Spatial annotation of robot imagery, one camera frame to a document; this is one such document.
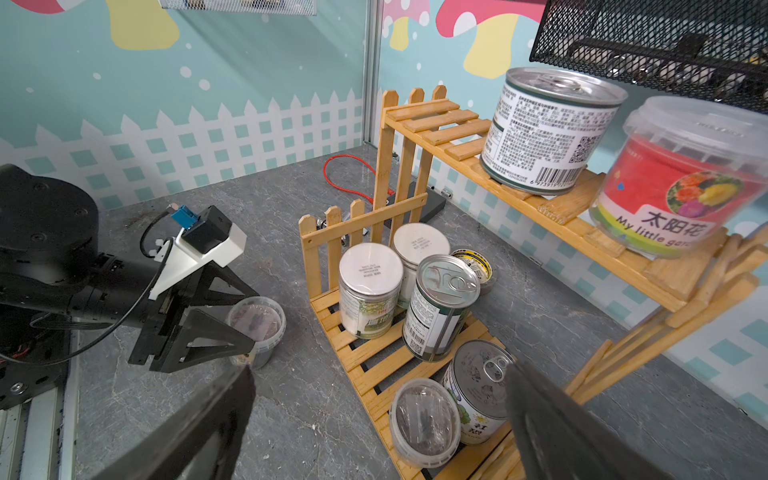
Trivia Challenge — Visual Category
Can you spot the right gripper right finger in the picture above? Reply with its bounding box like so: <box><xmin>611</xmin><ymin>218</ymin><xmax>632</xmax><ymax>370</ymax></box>
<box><xmin>505</xmin><ymin>361</ymin><xmax>671</xmax><ymax>480</ymax></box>

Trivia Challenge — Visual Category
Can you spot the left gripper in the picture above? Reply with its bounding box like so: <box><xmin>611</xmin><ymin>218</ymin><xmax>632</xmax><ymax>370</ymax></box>
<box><xmin>128</xmin><ymin>263</ymin><xmax>258</xmax><ymax>373</ymax></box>

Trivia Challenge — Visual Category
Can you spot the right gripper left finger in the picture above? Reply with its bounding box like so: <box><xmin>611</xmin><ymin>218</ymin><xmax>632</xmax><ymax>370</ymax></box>
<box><xmin>96</xmin><ymin>366</ymin><xmax>255</xmax><ymax>479</ymax></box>

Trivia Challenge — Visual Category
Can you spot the orange label seed jar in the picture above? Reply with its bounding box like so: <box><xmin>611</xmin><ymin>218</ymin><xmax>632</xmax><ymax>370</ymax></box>
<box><xmin>226</xmin><ymin>296</ymin><xmax>287</xmax><ymax>370</ymax></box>

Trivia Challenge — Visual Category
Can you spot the small clear seed jar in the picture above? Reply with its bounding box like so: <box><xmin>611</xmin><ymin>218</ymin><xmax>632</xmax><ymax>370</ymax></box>
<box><xmin>389</xmin><ymin>378</ymin><xmax>461</xmax><ymax>469</ymax></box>

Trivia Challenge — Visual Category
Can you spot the wooden two-tier shelf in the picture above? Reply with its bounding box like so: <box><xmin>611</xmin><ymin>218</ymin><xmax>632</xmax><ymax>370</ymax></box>
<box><xmin>298</xmin><ymin>84</ymin><xmax>768</xmax><ymax>480</ymax></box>

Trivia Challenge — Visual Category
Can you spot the red label seed jar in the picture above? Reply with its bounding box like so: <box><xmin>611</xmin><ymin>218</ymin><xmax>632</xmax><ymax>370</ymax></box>
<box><xmin>589</xmin><ymin>96</ymin><xmax>767</xmax><ymax>258</ymax></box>

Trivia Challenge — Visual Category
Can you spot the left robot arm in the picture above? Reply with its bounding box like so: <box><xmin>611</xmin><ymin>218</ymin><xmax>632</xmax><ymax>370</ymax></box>
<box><xmin>1</xmin><ymin>164</ymin><xmax>255</xmax><ymax>410</ymax></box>

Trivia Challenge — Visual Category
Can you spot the purple label sun can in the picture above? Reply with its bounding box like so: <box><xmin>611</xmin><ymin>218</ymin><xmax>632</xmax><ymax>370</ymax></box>
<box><xmin>443</xmin><ymin>340</ymin><xmax>514</xmax><ymax>445</ymax></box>

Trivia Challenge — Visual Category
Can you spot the brown tape roll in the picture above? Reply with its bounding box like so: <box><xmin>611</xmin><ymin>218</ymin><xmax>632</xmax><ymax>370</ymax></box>
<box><xmin>451</xmin><ymin>248</ymin><xmax>498</xmax><ymax>296</ymax></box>

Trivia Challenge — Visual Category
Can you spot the tall green label can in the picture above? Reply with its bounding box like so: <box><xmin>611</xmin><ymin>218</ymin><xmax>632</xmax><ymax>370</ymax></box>
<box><xmin>403</xmin><ymin>254</ymin><xmax>481</xmax><ymax>362</ymax></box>

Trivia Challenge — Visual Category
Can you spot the white lid green can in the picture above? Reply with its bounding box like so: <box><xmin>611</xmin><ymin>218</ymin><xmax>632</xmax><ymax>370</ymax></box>
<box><xmin>339</xmin><ymin>242</ymin><xmax>404</xmax><ymax>340</ymax></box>

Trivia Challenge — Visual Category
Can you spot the rear white lid can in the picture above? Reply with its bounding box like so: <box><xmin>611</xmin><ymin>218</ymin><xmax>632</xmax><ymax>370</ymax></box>
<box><xmin>392</xmin><ymin>223</ymin><xmax>451</xmax><ymax>309</ymax></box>

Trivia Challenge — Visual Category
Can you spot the black box device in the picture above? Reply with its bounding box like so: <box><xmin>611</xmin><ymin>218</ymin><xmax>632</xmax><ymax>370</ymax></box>
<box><xmin>384</xmin><ymin>181</ymin><xmax>446</xmax><ymax>228</ymax></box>

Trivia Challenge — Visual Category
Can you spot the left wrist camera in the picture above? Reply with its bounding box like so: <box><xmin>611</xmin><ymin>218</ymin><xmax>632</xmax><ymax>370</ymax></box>
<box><xmin>140</xmin><ymin>203</ymin><xmax>247</xmax><ymax>300</ymax></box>

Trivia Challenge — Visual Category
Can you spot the red cable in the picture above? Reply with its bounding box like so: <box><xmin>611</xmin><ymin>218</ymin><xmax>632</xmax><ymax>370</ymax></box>
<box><xmin>322</xmin><ymin>154</ymin><xmax>397</xmax><ymax>205</ymax></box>

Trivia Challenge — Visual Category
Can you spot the black wire basket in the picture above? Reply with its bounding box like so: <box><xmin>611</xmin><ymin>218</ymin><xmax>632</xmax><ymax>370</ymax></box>
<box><xmin>530</xmin><ymin>1</ymin><xmax>767</xmax><ymax>114</ymax></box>

